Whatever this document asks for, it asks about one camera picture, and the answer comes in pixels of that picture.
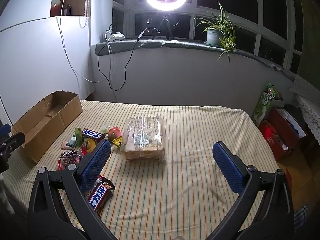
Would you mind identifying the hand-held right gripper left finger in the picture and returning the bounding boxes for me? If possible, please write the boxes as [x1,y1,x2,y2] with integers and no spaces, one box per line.
[27,139,118,240]

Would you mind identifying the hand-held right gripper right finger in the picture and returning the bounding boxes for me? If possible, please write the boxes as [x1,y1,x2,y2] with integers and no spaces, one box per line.
[212,141,295,240]

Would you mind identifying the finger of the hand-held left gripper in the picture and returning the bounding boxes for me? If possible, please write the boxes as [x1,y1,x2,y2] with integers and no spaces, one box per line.
[0,132,26,173]
[0,124,12,137]

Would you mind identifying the clear candy packet red ends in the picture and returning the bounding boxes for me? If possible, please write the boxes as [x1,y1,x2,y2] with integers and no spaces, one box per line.
[57,150,83,171]

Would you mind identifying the brown cardboard box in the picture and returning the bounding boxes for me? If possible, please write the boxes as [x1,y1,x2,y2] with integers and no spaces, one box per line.
[11,91,83,164]

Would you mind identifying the brown chocolate bar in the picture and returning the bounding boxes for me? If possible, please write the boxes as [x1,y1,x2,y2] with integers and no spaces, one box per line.
[82,128,107,140]
[84,175,116,218]

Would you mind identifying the small red clear snack packet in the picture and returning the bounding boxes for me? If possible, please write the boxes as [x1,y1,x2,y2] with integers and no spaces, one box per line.
[101,126,122,140]

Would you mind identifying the clear bread loaf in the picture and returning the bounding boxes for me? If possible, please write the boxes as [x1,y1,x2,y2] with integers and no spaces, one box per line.
[121,116,167,162]

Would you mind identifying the yellow round snack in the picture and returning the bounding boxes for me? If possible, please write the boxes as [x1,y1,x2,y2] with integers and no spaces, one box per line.
[80,138,97,155]

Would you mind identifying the striped bed sheet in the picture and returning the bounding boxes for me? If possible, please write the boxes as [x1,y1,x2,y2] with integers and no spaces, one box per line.
[2,99,280,240]

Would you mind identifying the red box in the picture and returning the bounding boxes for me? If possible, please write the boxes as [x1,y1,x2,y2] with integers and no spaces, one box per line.
[259,108,307,162]

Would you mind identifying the green snack bag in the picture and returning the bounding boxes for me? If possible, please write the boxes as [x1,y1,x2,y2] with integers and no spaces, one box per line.
[252,82,280,127]

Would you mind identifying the white wardrobe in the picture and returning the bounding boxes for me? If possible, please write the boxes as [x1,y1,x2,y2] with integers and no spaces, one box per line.
[0,16,97,140]

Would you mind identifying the plaid cloth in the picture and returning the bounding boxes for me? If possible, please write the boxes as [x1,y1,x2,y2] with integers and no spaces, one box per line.
[294,205,309,233]

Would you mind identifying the white lace cloth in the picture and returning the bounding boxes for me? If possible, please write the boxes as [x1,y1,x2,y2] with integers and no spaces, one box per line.
[290,75,320,140]

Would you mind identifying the grey window sill cushion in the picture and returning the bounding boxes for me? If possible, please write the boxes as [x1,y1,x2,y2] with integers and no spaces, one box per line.
[95,39,295,80]

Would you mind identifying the white power strip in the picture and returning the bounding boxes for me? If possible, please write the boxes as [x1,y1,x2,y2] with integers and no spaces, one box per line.
[105,31,125,41]

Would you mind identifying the potted spider plant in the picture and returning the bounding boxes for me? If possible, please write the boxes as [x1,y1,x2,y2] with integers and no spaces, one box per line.
[193,1,238,67]

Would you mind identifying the black tripod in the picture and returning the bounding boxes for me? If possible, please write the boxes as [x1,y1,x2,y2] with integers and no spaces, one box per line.
[151,12,175,41]

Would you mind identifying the green curtain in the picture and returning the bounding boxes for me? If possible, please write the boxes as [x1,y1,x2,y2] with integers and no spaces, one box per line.
[297,0,320,80]

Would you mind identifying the white cable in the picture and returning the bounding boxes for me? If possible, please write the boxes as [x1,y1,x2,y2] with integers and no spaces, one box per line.
[55,16,113,83]

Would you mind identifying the black cable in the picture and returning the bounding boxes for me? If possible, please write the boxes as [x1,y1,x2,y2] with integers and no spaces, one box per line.
[97,27,160,92]

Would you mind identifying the white window frame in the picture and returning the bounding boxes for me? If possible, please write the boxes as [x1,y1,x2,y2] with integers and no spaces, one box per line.
[112,0,303,68]

